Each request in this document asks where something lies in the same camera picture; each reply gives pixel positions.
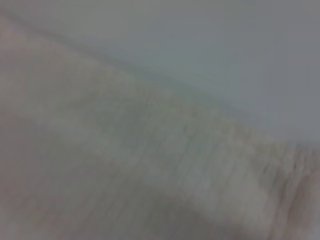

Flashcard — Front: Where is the cream white ribbed towel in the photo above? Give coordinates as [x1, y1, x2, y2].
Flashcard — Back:
[0, 9, 320, 240]

